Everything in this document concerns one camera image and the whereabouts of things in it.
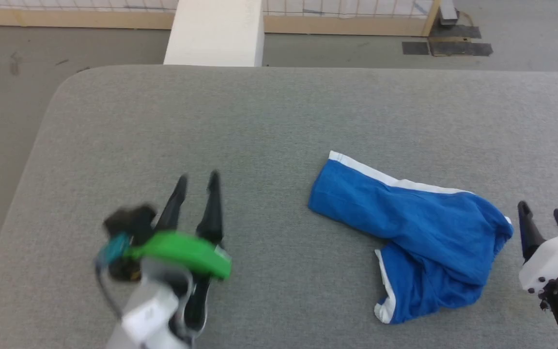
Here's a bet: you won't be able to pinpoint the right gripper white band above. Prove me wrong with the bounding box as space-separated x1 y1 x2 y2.
517 201 558 295

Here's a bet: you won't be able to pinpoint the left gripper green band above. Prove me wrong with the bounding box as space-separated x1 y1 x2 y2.
128 170 233 336

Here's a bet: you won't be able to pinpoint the blue shorts with white trim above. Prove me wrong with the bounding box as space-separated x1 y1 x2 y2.
308 150 515 325

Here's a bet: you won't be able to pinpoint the white rectangular box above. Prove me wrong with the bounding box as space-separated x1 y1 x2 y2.
163 0 265 67

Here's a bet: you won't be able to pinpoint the wide black floor mat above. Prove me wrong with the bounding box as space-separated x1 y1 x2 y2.
429 41 494 57

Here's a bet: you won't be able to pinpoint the dark floor mat under foot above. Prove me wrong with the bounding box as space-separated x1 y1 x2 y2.
429 24 482 40

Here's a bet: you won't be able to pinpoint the wooden framed lemon print partition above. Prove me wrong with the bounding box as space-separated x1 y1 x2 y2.
0 0 442 37

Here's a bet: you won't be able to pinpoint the small black floor mat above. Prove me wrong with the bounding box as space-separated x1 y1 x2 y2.
401 41 430 56

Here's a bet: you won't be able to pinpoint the grey metal partition foot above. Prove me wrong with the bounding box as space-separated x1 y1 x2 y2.
439 0 460 26

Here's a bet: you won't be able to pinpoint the black cable with teal plug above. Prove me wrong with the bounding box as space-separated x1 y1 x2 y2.
94 234 132 321

